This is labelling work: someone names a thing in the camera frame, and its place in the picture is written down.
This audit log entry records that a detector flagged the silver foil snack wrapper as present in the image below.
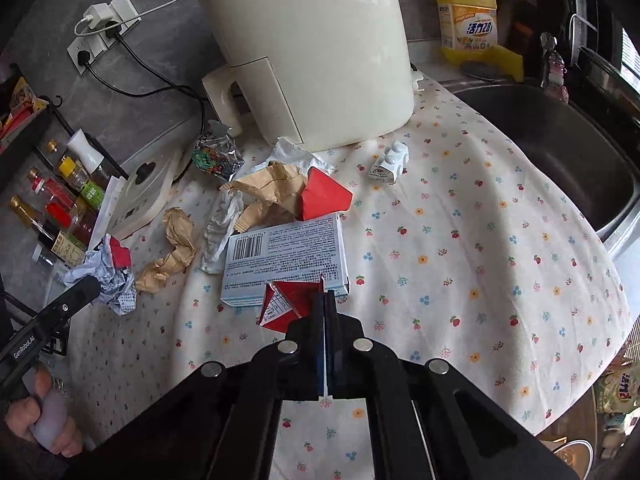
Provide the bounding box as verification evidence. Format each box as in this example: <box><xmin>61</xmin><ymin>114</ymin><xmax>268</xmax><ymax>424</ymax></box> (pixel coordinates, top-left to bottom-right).
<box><xmin>191</xmin><ymin>120</ymin><xmax>244</xmax><ymax>182</ymax></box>

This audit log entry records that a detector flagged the dark soy sauce bottle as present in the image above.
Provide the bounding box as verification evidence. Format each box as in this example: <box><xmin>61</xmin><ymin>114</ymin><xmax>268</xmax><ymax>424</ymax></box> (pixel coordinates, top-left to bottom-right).
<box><xmin>10</xmin><ymin>195</ymin><xmax>85</xmax><ymax>268</ymax></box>

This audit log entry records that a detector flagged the small white milk carton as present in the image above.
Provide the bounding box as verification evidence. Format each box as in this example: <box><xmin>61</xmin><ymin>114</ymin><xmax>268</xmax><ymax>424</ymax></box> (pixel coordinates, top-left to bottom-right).
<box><xmin>368</xmin><ymin>141</ymin><xmax>409</xmax><ymax>184</ymax></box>

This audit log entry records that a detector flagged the small brown paper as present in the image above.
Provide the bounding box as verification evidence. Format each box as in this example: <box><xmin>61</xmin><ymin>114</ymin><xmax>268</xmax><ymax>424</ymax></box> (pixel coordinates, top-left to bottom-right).
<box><xmin>136</xmin><ymin>207</ymin><xmax>196</xmax><ymax>294</ymax></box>

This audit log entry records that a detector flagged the red cap sauce bottle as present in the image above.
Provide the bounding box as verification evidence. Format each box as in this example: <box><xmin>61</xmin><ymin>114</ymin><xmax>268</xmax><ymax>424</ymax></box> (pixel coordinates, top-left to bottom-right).
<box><xmin>27</xmin><ymin>168</ymin><xmax>96</xmax><ymax>247</ymax></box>

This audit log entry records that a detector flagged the green detergent refill pouch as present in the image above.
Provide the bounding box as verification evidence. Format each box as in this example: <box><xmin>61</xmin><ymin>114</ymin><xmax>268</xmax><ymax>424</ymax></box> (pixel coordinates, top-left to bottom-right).
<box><xmin>594</xmin><ymin>359</ymin><xmax>639</xmax><ymax>414</ymax></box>

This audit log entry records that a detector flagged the white plastic bag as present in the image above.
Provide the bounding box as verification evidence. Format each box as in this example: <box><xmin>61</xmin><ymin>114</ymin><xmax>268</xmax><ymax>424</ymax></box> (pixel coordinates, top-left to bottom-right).
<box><xmin>250</xmin><ymin>138</ymin><xmax>337</xmax><ymax>176</ymax></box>

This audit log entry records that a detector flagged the red paper carton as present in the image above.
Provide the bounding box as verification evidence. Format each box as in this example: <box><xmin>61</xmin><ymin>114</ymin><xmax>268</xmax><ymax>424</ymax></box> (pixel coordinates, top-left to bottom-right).
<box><xmin>257</xmin><ymin>278</ymin><xmax>324</xmax><ymax>334</ymax></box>

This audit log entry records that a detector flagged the stainless steel sink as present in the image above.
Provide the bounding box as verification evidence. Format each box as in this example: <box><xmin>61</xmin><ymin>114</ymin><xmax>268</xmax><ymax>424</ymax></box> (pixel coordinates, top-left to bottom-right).
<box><xmin>445</xmin><ymin>79</ymin><xmax>639</xmax><ymax>258</ymax></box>

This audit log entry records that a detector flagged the red paper piece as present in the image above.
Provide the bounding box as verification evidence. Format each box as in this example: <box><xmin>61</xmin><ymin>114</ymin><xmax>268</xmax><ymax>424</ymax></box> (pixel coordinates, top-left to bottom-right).
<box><xmin>298</xmin><ymin>167</ymin><xmax>352</xmax><ymax>221</ymax></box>

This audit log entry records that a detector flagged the black dish rack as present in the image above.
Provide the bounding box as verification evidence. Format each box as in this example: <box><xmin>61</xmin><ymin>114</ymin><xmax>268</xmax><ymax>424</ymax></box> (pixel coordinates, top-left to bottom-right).
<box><xmin>567</xmin><ymin>0</ymin><xmax>639</xmax><ymax>126</ymax></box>

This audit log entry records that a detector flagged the green label oil bottle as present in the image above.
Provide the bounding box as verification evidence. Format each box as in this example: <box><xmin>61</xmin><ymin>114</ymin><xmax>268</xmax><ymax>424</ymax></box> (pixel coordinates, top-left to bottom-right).
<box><xmin>46</xmin><ymin>140</ymin><xmax>104</xmax><ymax>211</ymax></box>

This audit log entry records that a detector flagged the left hand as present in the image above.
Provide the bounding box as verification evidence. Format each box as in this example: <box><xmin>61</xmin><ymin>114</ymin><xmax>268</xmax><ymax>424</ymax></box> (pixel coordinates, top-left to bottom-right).
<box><xmin>1</xmin><ymin>364</ymin><xmax>84</xmax><ymax>458</ymax></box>

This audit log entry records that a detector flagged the cream induction cooker base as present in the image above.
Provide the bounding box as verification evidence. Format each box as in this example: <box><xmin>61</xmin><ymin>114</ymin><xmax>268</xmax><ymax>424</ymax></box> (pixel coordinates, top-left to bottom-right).
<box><xmin>106</xmin><ymin>143</ymin><xmax>183</xmax><ymax>240</ymax></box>

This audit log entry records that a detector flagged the orange round trash bin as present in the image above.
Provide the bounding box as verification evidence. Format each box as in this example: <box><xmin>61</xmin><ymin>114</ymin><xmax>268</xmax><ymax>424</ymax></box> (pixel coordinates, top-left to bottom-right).
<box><xmin>541</xmin><ymin>437</ymin><xmax>593</xmax><ymax>479</ymax></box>

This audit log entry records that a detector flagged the white printed paper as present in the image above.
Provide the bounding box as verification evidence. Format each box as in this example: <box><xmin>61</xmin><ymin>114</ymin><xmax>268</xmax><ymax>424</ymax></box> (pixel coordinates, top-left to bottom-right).
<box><xmin>63</xmin><ymin>234</ymin><xmax>136</xmax><ymax>316</ymax></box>

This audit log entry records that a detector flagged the white cap spray bottle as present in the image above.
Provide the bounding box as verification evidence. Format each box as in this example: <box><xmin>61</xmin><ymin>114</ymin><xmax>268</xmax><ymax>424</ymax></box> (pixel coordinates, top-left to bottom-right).
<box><xmin>67</xmin><ymin>129</ymin><xmax>111</xmax><ymax>188</ymax></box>

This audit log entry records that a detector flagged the pink soap dispenser bottle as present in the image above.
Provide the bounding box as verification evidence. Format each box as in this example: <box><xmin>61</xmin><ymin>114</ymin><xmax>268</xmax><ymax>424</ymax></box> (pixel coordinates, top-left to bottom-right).
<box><xmin>540</xmin><ymin>32</ymin><xmax>570</xmax><ymax>104</ymax></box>

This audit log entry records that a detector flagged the black power cable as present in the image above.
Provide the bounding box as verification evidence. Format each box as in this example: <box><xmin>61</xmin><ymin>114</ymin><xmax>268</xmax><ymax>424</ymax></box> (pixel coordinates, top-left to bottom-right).
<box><xmin>79</xmin><ymin>24</ymin><xmax>208</xmax><ymax>181</ymax></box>

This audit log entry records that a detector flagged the light blue cardboard box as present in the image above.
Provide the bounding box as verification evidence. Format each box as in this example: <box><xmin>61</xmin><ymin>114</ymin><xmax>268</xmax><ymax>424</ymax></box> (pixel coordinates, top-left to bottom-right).
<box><xmin>220</xmin><ymin>214</ymin><xmax>350</xmax><ymax>308</ymax></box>

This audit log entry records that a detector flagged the floral white tablecloth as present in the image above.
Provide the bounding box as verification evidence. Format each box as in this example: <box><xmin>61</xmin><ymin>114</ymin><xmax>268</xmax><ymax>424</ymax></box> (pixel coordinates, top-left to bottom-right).
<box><xmin>70</xmin><ymin>81</ymin><xmax>636</xmax><ymax>479</ymax></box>

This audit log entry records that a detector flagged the cream air fryer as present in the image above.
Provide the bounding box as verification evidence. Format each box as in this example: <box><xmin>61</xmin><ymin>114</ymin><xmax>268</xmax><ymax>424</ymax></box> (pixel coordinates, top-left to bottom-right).
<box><xmin>198</xmin><ymin>0</ymin><xmax>416</xmax><ymax>151</ymax></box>

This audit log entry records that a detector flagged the brown paper bag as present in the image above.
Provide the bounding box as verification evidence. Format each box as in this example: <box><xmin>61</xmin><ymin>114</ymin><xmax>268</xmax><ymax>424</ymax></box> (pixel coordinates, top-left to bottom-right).
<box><xmin>222</xmin><ymin>162</ymin><xmax>308</xmax><ymax>233</ymax></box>

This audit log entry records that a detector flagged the yellow detergent bottle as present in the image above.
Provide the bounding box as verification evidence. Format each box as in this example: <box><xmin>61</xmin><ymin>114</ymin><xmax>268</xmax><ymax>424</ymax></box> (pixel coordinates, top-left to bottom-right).
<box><xmin>436</xmin><ymin>0</ymin><xmax>524</xmax><ymax>82</ymax></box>

